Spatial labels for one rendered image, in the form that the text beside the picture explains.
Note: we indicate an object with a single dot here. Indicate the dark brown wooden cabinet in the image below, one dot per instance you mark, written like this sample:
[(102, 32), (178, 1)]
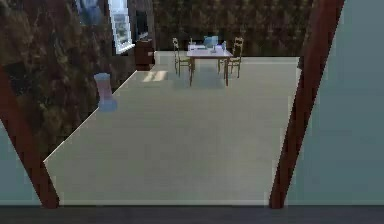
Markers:
[(144, 53)]

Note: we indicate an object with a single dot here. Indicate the blue laptop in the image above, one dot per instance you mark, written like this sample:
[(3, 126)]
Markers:
[(210, 41)]

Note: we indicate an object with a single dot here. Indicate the blue framed wall picture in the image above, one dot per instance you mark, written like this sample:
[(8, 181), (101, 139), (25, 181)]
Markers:
[(89, 11)]

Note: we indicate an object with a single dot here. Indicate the wooden slat-back chair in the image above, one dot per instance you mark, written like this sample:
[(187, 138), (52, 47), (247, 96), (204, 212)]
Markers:
[(236, 53), (180, 60)]

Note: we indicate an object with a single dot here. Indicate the small pale bottle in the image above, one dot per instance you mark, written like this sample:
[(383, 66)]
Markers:
[(191, 42)]

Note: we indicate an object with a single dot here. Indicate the white framed window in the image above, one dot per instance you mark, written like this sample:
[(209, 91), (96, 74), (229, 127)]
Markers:
[(120, 25)]

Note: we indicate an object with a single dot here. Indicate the black television set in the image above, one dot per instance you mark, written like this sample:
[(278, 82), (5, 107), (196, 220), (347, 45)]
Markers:
[(141, 25)]

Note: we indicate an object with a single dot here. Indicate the brown wooden dining table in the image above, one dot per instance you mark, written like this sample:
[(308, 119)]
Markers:
[(209, 54)]

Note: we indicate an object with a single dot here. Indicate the blue and pink bin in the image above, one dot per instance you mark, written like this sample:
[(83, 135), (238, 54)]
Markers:
[(105, 91)]

